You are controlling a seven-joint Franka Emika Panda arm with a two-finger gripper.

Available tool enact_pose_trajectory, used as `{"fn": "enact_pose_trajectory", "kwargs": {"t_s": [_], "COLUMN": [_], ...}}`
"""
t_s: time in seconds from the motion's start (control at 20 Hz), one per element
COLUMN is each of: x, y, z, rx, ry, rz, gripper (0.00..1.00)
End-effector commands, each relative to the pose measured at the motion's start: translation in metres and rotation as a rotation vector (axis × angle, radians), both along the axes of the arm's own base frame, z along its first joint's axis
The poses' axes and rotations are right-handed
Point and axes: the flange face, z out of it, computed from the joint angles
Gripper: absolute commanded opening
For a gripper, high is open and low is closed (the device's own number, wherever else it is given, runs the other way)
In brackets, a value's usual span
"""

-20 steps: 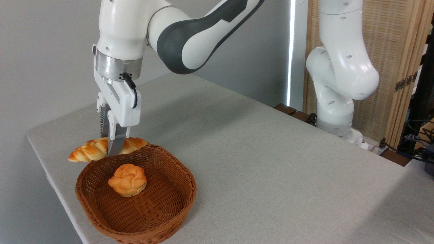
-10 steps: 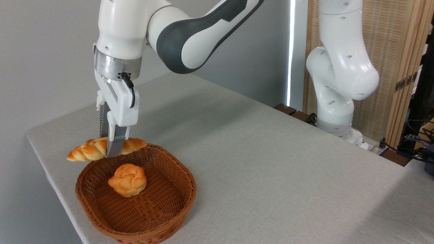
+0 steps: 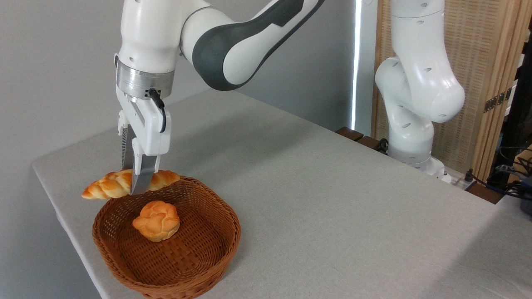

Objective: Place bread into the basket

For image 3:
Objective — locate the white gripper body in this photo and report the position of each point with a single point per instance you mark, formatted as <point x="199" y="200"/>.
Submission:
<point x="149" y="128"/>

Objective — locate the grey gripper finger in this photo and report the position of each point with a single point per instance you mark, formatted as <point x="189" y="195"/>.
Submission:
<point x="126" y="151"/>
<point x="143" y="176"/>

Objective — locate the long braided bread loaf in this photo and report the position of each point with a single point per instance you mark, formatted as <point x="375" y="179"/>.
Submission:
<point x="108" y="187"/>

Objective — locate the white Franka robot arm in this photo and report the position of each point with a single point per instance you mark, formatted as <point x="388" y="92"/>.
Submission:
<point x="249" y="45"/>

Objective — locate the round knotted bread bun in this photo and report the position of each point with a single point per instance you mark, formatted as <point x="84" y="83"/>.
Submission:
<point x="156" y="222"/>

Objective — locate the brown wicker basket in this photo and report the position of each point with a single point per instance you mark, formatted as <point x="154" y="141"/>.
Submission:
<point x="187" y="257"/>

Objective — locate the dark brown wooden block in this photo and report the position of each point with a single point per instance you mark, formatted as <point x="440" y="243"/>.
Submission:
<point x="371" y="143"/>
<point x="349" y="133"/>

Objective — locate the grey tablecloth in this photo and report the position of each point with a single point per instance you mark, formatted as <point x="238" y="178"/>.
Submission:
<point x="353" y="228"/>

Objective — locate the brown wooden board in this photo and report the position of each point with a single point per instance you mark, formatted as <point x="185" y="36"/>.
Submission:
<point x="486" y="193"/>

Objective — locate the metal screen hinge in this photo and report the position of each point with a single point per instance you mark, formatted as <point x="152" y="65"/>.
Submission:
<point x="496" y="101"/>

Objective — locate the black metal stand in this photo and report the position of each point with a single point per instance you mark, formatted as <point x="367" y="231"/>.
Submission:
<point x="517" y="116"/>

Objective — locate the dark grey box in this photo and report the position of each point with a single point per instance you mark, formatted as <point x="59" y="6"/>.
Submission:
<point x="527" y="199"/>

